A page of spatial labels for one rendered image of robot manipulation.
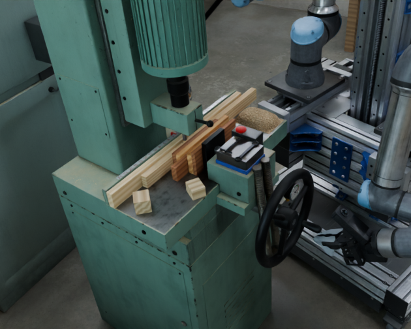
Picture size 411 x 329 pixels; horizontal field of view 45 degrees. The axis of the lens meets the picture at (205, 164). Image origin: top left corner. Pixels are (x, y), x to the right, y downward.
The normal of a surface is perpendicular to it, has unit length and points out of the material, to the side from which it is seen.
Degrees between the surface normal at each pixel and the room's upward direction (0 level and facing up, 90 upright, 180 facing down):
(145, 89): 90
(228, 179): 90
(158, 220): 0
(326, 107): 0
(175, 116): 90
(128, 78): 90
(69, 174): 0
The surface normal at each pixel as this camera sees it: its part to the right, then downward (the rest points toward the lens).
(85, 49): -0.60, 0.53
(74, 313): -0.07, -0.79
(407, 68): -0.79, 0.21
